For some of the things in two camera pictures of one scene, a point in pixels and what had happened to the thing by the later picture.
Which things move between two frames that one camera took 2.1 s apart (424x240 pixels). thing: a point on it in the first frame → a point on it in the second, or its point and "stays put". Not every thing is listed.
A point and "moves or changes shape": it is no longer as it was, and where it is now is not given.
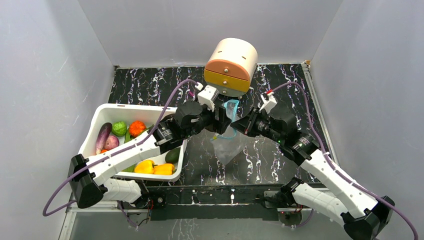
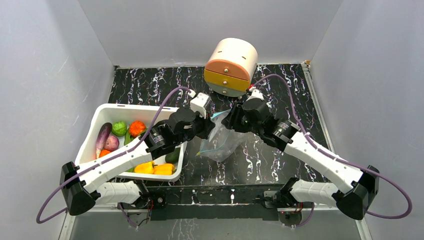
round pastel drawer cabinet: (230, 66) stays put
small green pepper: (119, 128) stays put
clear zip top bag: (230, 143) moves or changes shape
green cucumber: (127, 136) stays put
